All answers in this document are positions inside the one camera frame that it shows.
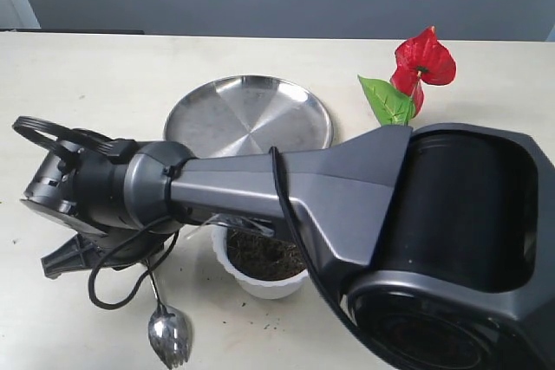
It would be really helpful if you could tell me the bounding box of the dark soil in pot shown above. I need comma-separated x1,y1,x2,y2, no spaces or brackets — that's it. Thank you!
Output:
225,229,305,282

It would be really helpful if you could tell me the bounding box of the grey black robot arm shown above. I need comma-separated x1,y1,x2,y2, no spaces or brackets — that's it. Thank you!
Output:
13,116,554,369

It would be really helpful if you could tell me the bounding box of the round stainless steel plate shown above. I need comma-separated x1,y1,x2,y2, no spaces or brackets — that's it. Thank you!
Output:
163,75,334,158

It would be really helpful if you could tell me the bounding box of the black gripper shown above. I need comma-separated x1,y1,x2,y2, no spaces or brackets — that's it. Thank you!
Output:
12,116,153,280

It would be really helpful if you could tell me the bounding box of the red artificial anthurium flower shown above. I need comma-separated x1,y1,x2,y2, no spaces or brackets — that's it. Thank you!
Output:
358,26,456,126

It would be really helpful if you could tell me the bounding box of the white scalloped flower pot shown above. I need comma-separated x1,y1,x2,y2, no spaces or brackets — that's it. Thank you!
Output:
212,225,309,300

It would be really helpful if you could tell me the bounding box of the silver metal spoon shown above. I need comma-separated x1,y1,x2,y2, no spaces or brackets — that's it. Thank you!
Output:
146,261,193,369

